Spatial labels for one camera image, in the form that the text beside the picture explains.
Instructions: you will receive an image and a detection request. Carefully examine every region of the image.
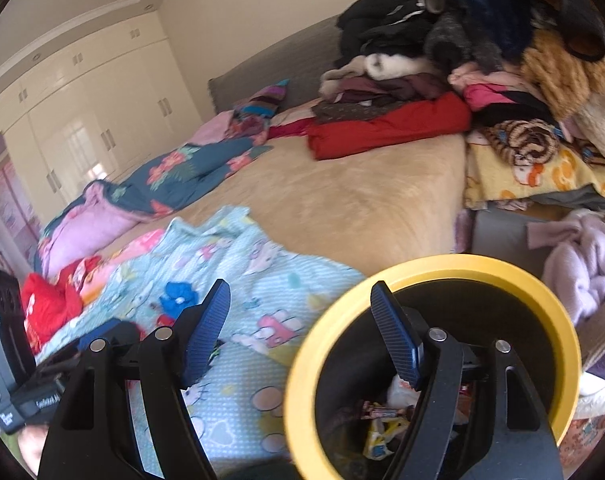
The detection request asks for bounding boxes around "pink cartoon sheet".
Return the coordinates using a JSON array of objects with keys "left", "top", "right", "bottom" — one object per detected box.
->
[{"left": 82, "top": 228, "right": 166, "bottom": 287}]

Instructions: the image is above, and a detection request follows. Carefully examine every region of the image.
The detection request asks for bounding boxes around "beige bed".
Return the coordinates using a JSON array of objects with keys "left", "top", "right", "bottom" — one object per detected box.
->
[{"left": 32, "top": 100, "right": 474, "bottom": 291}]

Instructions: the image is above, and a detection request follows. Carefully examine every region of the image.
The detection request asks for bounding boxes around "pile of mixed clothes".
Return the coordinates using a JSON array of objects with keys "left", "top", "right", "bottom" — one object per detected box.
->
[{"left": 317, "top": 0, "right": 605, "bottom": 127}]

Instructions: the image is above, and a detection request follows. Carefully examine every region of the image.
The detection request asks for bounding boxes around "light blue cartoon blanket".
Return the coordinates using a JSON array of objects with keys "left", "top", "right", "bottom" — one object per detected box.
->
[{"left": 37, "top": 204, "right": 368, "bottom": 477}]

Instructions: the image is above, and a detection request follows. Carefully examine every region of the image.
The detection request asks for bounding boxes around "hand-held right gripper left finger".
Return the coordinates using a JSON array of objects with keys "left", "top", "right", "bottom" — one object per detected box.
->
[{"left": 37, "top": 280, "right": 232, "bottom": 480}]

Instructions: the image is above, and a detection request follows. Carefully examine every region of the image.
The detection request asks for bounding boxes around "yellow rimmed black bin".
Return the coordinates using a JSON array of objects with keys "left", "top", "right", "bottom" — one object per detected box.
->
[{"left": 284, "top": 254, "right": 582, "bottom": 480}]

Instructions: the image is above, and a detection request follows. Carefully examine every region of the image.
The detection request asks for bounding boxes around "red printed cloth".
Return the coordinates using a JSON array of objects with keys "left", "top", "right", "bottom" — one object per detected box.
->
[{"left": 21, "top": 255, "right": 104, "bottom": 352}]

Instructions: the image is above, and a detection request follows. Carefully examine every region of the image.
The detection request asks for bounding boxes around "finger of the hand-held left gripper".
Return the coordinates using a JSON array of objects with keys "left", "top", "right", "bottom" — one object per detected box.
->
[
  {"left": 79, "top": 317, "right": 122, "bottom": 352},
  {"left": 107, "top": 322, "right": 144, "bottom": 357}
]

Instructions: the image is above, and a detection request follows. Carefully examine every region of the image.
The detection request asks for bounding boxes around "yellow white snack wrapper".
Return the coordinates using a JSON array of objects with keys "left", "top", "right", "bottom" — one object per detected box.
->
[{"left": 363, "top": 417, "right": 411, "bottom": 461}]

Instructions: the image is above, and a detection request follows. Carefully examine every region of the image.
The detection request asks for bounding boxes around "striped pillow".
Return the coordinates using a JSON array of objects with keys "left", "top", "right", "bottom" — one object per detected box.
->
[{"left": 227, "top": 77, "right": 291, "bottom": 144}]

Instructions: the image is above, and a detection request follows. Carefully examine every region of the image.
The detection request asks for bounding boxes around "red folded garment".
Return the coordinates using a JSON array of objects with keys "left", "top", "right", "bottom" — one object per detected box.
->
[{"left": 307, "top": 90, "right": 473, "bottom": 162}]

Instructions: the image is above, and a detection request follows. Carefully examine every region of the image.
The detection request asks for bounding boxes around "grey padded headboard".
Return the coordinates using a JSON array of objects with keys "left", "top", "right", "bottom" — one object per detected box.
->
[{"left": 207, "top": 12, "right": 348, "bottom": 117}]

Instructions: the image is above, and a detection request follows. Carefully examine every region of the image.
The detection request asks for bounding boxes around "yellow cartoon blanket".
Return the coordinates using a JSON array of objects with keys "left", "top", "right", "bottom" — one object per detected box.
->
[{"left": 464, "top": 129, "right": 605, "bottom": 212}]

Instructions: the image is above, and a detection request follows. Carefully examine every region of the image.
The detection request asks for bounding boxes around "pink printed door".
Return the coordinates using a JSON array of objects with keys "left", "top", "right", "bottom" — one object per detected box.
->
[{"left": 0, "top": 154, "right": 44, "bottom": 262}]

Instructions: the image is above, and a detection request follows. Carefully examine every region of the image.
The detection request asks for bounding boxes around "blue crumpled plastic piece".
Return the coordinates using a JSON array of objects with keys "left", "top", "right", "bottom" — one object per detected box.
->
[{"left": 161, "top": 281, "right": 199, "bottom": 314}]

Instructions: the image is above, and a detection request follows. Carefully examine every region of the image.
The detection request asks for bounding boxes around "crimson cloth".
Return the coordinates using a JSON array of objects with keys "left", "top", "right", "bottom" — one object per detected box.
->
[{"left": 267, "top": 116, "right": 314, "bottom": 139}]

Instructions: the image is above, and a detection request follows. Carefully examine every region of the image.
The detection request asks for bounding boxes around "pink candy wrapper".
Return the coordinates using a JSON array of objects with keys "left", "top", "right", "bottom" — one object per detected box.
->
[{"left": 357, "top": 400, "right": 408, "bottom": 419}]

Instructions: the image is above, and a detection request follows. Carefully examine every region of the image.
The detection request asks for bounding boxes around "lilac fleece garment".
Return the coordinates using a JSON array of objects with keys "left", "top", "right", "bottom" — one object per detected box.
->
[{"left": 527, "top": 208, "right": 605, "bottom": 327}]

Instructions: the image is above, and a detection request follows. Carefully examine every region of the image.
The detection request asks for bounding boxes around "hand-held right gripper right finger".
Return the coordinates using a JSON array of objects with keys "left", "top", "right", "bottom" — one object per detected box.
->
[{"left": 371, "top": 281, "right": 565, "bottom": 480}]

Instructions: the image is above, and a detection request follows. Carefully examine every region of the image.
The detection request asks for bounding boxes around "person's left hand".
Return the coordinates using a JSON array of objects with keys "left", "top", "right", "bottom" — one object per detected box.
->
[{"left": 16, "top": 422, "right": 51, "bottom": 479}]

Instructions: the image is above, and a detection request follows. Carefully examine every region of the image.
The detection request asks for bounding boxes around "cream wardrobe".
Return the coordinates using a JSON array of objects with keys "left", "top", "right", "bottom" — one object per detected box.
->
[{"left": 0, "top": 15, "right": 204, "bottom": 202}]

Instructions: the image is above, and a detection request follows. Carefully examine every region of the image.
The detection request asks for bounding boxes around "teal floral quilt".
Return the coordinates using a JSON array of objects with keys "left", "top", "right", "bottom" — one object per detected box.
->
[{"left": 35, "top": 137, "right": 274, "bottom": 282}]

